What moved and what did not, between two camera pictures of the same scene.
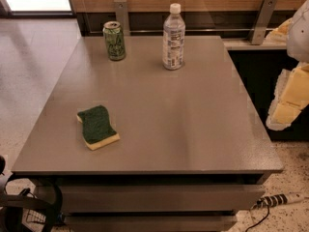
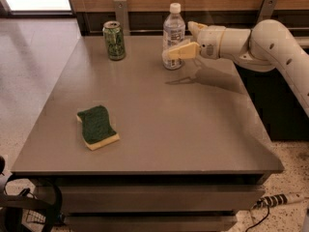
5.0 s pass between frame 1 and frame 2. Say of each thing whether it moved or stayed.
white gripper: moved
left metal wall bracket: stayed
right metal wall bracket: stayed
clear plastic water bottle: stayed
